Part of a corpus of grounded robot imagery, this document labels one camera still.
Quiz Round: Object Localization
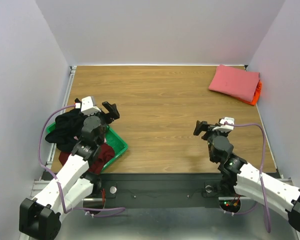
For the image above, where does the aluminium frame rail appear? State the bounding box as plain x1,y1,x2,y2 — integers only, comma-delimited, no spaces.
29,66,77,199

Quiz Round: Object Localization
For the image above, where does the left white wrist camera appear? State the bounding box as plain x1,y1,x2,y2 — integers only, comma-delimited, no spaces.
74,96,101,116

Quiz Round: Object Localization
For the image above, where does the black t shirt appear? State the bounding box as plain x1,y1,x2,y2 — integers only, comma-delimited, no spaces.
45,108,87,153

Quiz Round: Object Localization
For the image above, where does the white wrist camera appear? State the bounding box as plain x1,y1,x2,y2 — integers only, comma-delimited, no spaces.
74,96,101,116
216,117,235,133

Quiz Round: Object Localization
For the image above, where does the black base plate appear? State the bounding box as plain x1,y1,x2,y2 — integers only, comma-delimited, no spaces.
82,173,236,209

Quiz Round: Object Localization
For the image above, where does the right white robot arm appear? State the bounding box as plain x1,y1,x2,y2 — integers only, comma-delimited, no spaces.
193,117,300,233

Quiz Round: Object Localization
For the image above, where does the dark red t shirt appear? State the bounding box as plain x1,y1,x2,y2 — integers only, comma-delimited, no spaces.
58,143,115,175

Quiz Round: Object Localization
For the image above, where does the folded coral t shirt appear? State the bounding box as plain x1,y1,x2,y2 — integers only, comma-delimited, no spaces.
208,64,260,102

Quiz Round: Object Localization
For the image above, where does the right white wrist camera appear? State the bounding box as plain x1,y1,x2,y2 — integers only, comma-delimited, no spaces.
216,117,235,133

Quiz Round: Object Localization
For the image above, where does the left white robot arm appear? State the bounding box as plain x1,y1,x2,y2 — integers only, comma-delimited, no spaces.
19,97,120,240

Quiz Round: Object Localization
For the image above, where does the folded orange t shirt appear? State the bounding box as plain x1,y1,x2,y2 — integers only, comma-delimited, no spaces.
236,81,262,106

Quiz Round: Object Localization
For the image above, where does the green plastic tray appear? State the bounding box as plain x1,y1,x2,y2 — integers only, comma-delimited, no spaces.
46,126,128,172

